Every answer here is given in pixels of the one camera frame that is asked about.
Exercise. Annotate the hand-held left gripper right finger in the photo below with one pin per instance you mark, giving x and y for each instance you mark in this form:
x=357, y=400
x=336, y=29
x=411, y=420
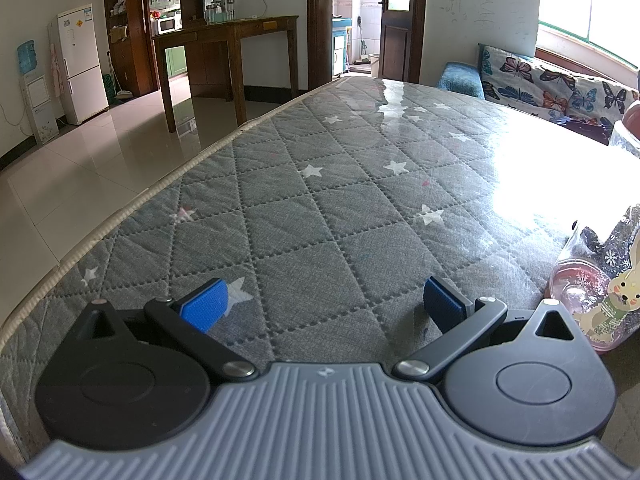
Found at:
x=442, y=302

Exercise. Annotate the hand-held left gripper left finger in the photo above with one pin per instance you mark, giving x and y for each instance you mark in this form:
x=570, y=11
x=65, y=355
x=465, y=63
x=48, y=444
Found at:
x=205, y=305

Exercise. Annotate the clear rabbit print container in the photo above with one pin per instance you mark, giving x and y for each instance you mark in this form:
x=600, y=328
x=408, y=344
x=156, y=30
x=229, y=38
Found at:
x=595, y=285

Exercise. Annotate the blue sofa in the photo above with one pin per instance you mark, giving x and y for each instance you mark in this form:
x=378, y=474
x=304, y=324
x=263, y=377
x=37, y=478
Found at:
x=460, y=80

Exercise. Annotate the broom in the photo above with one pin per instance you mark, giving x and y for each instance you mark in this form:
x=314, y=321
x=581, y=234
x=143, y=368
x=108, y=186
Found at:
x=122, y=92

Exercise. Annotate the butterfly print pillow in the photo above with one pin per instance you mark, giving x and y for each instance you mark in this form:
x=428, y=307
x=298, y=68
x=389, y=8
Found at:
x=530, y=85

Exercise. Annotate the white bucket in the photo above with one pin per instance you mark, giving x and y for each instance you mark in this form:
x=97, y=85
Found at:
x=373, y=64

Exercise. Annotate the wooden door with glass panel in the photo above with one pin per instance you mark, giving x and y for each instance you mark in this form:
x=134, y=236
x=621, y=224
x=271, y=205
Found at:
x=395, y=45

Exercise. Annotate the white water dispenser blue bottle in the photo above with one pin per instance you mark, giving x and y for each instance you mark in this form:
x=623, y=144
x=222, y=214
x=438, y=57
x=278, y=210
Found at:
x=37, y=100

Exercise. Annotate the dark wooden side table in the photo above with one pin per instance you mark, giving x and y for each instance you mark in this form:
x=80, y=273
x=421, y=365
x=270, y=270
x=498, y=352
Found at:
x=225, y=32

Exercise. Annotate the white refrigerator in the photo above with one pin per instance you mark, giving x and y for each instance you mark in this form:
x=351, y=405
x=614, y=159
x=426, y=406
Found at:
x=80, y=60

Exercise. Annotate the blue washbasin cabinet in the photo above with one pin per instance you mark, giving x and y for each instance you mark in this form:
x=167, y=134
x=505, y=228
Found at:
x=340, y=45

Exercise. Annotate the pink towel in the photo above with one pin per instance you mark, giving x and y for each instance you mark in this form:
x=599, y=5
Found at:
x=55, y=70

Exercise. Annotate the dark wooden shelf cabinet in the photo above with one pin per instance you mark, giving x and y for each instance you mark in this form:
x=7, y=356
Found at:
x=132, y=35

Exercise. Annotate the white microwave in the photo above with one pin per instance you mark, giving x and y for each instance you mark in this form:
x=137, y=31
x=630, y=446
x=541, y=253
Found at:
x=169, y=24

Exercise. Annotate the glass jar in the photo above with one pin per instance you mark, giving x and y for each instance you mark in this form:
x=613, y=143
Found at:
x=218, y=12
x=208, y=14
x=230, y=10

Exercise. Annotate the green framed window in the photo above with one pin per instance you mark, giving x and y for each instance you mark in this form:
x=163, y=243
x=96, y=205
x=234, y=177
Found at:
x=590, y=0

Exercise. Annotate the dark wooden door frame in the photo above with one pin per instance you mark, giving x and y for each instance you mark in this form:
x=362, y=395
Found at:
x=317, y=20

